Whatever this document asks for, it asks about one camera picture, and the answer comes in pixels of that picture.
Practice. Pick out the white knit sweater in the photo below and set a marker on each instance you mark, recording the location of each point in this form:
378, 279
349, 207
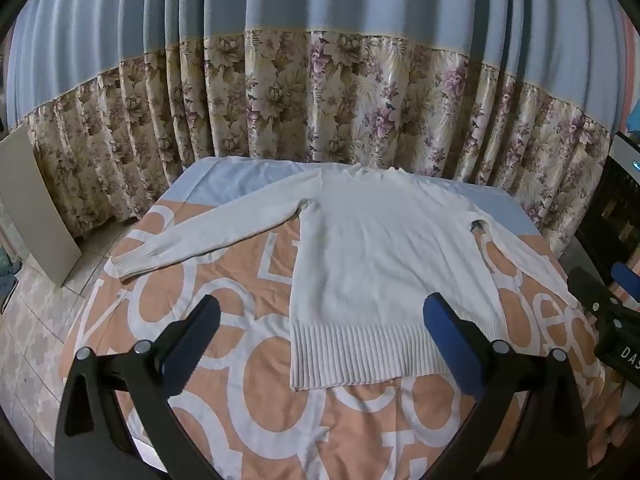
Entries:
380, 260

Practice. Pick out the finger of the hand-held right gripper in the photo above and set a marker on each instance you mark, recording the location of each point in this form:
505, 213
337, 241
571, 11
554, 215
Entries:
592, 292
625, 277

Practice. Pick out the beige board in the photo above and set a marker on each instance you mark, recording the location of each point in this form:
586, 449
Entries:
35, 210

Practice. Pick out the blue floral curtain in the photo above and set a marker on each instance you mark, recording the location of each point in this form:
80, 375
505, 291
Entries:
320, 85

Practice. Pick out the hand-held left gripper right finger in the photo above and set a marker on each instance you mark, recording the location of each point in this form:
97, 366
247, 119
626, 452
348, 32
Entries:
450, 346

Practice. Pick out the orange printed blanket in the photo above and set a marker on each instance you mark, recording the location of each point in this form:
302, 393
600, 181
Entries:
250, 320

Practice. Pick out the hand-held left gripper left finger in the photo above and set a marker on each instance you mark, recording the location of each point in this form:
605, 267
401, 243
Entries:
191, 341

